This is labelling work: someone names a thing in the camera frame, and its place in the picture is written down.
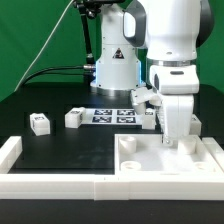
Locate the sheet of fiducial tags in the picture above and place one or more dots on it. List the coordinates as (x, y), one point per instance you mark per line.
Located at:
(96, 116)

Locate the white U-shaped obstacle fence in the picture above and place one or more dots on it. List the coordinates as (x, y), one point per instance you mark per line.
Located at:
(121, 186)

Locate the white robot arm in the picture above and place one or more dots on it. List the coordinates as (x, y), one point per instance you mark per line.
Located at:
(149, 49)

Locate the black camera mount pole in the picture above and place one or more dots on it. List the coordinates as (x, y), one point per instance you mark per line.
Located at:
(88, 9)

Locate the white square tabletop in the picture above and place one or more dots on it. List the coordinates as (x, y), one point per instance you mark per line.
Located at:
(145, 153)

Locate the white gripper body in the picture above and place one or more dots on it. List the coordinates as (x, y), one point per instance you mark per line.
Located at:
(172, 95)

